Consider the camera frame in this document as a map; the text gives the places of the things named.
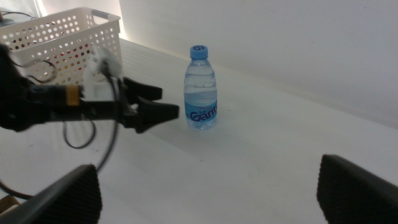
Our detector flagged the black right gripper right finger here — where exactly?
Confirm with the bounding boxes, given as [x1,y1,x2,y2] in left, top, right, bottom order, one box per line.
[316,154,398,224]

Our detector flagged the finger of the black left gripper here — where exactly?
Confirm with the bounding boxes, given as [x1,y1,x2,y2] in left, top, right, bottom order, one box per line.
[124,96,180,134]
[123,77,164,101]

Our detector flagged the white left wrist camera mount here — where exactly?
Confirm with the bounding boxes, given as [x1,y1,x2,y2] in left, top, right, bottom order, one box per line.
[82,46,124,102]

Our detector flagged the blue-capped clear water bottle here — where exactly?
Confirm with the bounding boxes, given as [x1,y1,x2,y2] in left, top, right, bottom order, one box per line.
[183,45,218,130]

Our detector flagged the brown wooden block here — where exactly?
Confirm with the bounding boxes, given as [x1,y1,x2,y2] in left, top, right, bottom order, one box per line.
[0,195,20,215]

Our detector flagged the white perforated plastic basket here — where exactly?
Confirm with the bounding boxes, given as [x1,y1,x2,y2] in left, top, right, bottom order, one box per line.
[0,6,124,86]

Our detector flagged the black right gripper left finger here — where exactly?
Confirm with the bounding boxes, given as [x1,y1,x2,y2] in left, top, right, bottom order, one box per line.
[0,164,103,224]

